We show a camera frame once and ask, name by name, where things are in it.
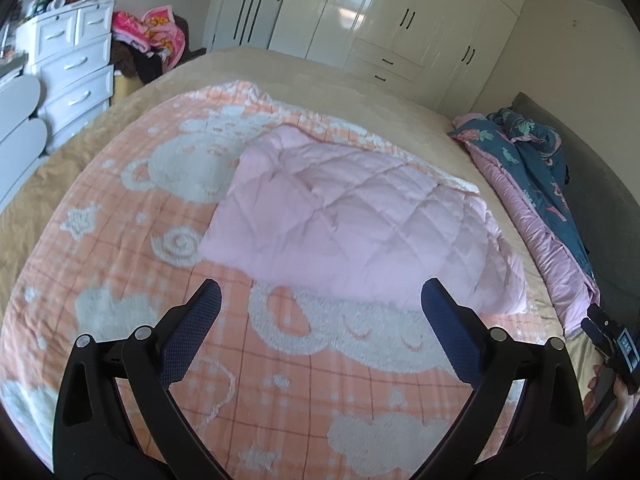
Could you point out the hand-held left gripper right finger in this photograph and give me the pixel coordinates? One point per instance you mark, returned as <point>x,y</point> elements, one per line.
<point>452,330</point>

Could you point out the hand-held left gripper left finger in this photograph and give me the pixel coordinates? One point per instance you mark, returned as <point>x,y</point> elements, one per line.
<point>192,330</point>

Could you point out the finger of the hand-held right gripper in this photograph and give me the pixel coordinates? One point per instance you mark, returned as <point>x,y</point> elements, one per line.
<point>595,327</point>

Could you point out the pink quilted jacket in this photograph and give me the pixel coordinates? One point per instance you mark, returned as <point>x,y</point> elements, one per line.
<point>350,220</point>

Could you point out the dark brown clothes pile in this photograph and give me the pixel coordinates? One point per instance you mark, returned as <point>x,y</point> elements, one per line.
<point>132,62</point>

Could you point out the orange checked printed blanket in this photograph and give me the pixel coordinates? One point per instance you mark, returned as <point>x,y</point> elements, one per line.
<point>125,240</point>

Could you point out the grey headboard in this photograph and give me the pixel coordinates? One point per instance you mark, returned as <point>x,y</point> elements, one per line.
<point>590,210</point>

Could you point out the teal floral quilt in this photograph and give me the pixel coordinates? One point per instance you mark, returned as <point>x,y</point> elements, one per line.
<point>530,170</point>

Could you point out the beige bed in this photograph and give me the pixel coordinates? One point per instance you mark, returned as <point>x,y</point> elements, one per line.
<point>380,105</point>

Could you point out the white petal-shaped board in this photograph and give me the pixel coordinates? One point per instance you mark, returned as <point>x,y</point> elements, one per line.
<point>17,120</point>

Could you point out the white drawer chest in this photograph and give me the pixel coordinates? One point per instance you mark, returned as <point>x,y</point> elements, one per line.
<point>70,65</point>

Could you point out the pink printed towel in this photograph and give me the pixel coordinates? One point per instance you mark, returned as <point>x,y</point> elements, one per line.
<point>155,30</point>

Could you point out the white wardrobe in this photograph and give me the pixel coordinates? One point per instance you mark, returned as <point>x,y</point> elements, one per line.
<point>400,15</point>

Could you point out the white door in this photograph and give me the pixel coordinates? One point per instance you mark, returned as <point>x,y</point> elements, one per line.
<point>240,10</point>

